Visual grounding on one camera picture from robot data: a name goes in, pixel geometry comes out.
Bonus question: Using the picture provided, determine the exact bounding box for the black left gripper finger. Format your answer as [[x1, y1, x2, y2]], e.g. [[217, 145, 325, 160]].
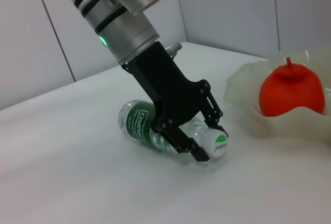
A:
[[203, 91, 229, 139], [155, 125, 210, 163]]

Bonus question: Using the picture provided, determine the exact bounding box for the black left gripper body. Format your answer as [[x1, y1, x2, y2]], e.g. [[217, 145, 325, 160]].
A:
[[121, 41, 212, 131]]

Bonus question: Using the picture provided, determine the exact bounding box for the clear green-label water bottle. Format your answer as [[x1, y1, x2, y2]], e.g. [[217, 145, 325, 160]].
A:
[[117, 99, 229, 164]]

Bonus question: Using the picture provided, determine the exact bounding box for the translucent wavy fruit plate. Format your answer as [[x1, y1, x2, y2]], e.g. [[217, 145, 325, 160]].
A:
[[223, 49, 331, 144]]

